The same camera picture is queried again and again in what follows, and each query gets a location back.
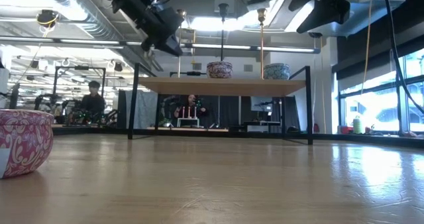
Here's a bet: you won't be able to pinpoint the black background gantry bar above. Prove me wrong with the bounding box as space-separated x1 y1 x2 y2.
169 70 219 79

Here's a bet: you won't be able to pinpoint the black background rig frame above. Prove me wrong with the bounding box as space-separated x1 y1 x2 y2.
52 65 107 101

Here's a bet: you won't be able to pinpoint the background monitor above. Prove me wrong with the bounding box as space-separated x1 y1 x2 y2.
250 96 274 113

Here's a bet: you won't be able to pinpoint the pink patterned round tin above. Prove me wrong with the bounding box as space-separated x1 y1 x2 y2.
0 109 55 180

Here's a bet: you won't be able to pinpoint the wooden shelf riser black legs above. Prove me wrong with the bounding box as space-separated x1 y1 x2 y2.
128 62 314 146

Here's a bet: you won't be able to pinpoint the long ceiling light bar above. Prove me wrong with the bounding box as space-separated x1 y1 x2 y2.
0 36 321 55

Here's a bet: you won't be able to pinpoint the small white riser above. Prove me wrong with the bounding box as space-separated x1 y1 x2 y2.
176 117 201 129

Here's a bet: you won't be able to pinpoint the background wooden table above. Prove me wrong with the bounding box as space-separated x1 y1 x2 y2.
147 127 230 133

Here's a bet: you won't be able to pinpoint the black aluminium table frame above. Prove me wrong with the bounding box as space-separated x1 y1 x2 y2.
52 126 424 149

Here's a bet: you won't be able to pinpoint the silver rectangular air duct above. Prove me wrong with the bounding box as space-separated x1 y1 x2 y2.
268 0 407 38

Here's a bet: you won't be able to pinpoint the grey fabric partition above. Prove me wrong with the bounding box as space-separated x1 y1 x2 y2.
125 90 158 129

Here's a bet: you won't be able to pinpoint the person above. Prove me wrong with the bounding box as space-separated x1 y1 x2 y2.
79 80 107 124
174 93 209 119

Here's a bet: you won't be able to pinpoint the large black-framed window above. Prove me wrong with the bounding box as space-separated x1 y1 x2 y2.
337 48 424 134

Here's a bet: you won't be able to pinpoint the maroon patterned round tin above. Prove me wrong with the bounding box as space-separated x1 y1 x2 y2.
206 61 234 80

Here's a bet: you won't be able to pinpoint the blue patterned round tin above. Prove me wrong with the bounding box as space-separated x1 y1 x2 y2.
264 62 291 81

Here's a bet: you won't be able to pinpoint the grey box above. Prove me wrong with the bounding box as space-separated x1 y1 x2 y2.
246 124 270 133

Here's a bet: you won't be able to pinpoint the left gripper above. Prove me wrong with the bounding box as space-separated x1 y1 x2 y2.
112 0 184 58

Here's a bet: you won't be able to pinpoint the green bottle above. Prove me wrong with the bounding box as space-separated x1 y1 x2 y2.
352 116 363 135

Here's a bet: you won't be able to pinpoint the black hanging cable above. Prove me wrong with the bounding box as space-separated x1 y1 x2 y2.
380 0 424 115

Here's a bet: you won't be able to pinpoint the yellow power cable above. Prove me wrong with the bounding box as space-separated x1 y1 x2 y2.
360 0 374 95

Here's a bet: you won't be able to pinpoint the white ceiling junction box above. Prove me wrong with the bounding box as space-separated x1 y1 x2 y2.
213 0 237 18

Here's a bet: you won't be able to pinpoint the black background robot rig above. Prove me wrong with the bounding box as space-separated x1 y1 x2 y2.
32 93 119 126

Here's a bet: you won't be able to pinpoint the black round ceiling device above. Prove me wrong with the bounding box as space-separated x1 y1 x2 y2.
35 9 60 28

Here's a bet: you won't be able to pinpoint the silver spiral air duct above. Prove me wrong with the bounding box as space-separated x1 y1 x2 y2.
29 0 156 71

